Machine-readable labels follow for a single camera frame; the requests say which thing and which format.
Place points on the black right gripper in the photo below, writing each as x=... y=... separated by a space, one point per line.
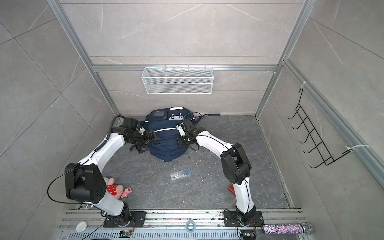
x=180 y=141

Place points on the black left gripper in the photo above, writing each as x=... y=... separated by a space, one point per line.
x=148 y=139

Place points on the navy blue student backpack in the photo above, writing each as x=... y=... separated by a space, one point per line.
x=164 y=123

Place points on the clear plastic eraser box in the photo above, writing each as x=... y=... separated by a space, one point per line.
x=180 y=174

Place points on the red wallet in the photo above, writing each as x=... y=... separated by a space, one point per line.
x=231 y=189

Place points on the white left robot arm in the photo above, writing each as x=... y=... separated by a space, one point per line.
x=84 y=181

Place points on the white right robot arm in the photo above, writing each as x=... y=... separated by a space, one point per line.
x=235 y=163

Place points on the pink plush doll red dress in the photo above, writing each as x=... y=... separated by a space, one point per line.
x=118 y=191

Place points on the clear tape roll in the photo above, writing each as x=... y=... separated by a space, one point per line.
x=190 y=226

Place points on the white round cap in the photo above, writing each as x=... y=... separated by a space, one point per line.
x=81 y=226

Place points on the glittery purple tube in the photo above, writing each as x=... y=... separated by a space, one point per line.
x=288 y=229

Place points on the white wire mesh basket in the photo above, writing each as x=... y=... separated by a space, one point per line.
x=178 y=80

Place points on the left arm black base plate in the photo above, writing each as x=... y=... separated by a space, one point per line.
x=130 y=220

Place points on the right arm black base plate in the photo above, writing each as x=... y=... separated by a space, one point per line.
x=234 y=219

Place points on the aluminium rail frame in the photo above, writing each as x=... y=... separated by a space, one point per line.
x=170 y=225

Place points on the black wire hook rack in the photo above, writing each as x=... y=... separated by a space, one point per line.
x=313 y=136

